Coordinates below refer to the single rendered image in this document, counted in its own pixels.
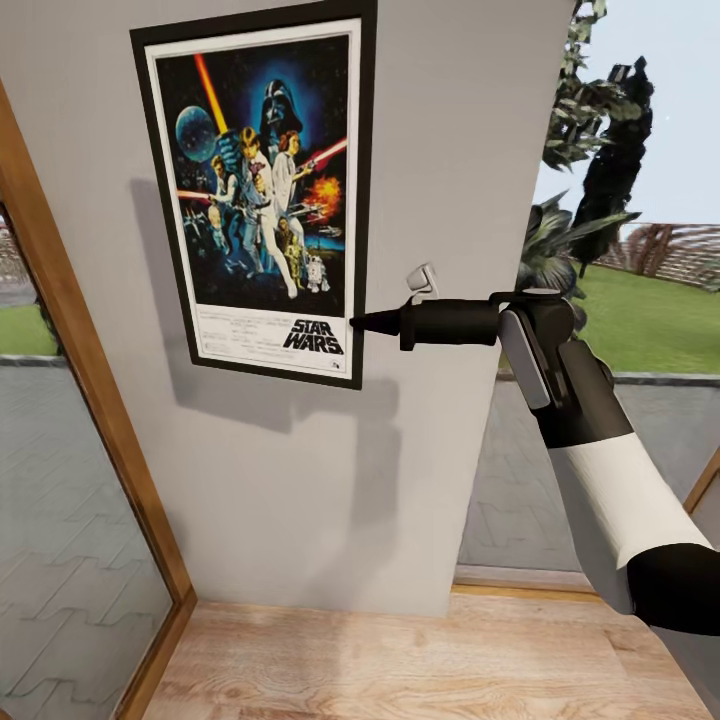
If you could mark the fixed window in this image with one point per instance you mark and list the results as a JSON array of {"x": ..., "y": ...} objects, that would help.
[{"x": 625, "y": 221}]

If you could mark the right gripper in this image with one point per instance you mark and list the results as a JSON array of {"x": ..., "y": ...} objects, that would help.
[{"x": 430, "y": 322}]

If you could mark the door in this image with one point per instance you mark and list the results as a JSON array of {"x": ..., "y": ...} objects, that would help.
[{"x": 94, "y": 593}]

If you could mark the poster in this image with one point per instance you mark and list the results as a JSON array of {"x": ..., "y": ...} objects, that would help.
[{"x": 260, "y": 125}]

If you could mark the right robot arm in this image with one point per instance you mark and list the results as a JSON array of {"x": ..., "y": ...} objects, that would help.
[{"x": 635, "y": 543}]

